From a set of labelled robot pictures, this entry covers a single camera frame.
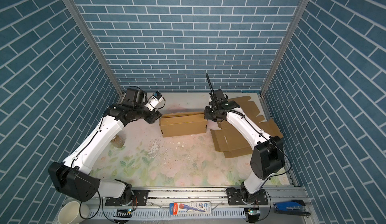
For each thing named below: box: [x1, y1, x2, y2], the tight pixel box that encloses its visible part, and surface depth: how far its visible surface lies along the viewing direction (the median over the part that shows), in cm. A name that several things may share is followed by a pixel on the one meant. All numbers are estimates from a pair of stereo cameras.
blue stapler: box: [272, 199, 312, 218], surface depth 71 cm
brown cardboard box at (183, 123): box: [158, 112, 208, 138], surface depth 87 cm
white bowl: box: [57, 200, 90, 224], surface depth 65 cm
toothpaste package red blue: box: [169, 201, 212, 215], surface depth 72 cm
